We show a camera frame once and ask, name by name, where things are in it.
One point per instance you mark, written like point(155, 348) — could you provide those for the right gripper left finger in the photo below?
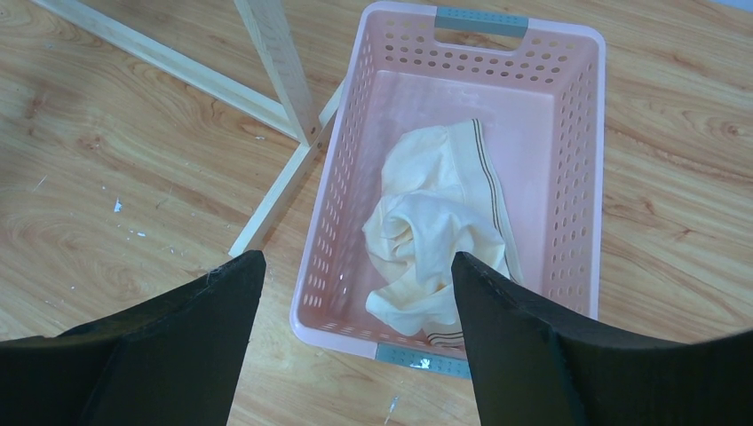
point(172, 360)

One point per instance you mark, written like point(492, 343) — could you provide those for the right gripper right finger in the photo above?
point(535, 362)

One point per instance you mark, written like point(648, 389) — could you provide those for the wooden clothes rack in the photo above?
point(292, 112)

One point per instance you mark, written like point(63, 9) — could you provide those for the pink plastic basket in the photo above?
point(537, 87)

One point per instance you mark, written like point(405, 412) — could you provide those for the cream underwear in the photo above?
point(440, 195)

